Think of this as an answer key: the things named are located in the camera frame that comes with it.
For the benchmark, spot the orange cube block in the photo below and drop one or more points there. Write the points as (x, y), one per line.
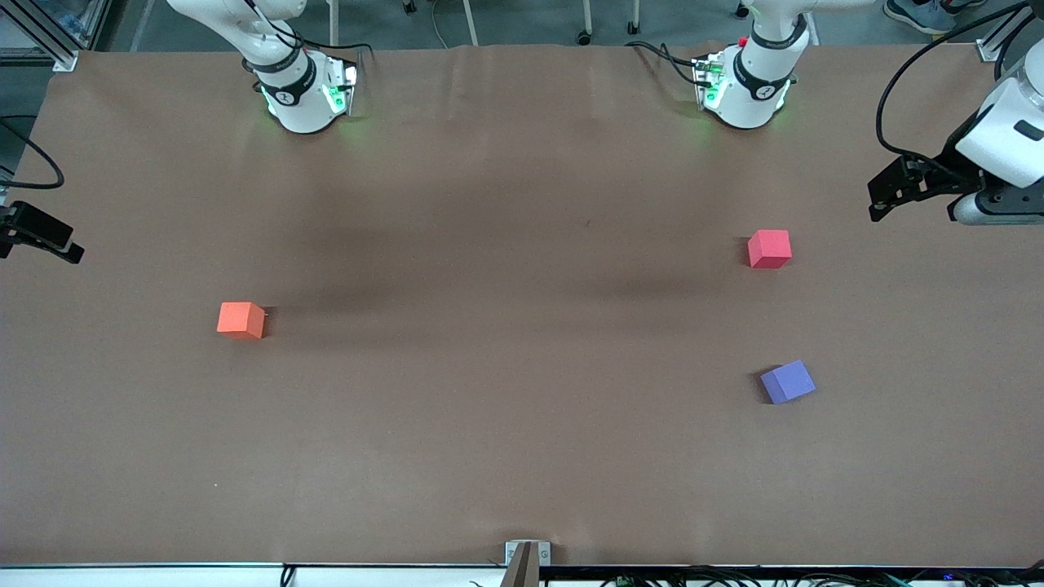
(241, 320)

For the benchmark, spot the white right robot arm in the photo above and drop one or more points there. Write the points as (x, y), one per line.
(298, 98)

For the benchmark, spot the red cube block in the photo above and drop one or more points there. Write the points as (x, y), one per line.
(769, 249)

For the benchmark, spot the grey blue sneaker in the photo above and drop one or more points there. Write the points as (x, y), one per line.
(917, 15)

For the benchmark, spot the purple cube block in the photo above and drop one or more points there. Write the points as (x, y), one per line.
(787, 383)

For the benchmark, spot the brown paper table cover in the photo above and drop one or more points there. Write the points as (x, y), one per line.
(522, 448)

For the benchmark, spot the white chair leg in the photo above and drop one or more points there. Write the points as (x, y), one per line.
(471, 20)

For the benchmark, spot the aluminium frame post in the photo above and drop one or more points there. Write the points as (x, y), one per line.
(991, 49)
(41, 28)

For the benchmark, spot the silver camera mount bracket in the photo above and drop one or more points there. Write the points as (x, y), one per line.
(545, 554)

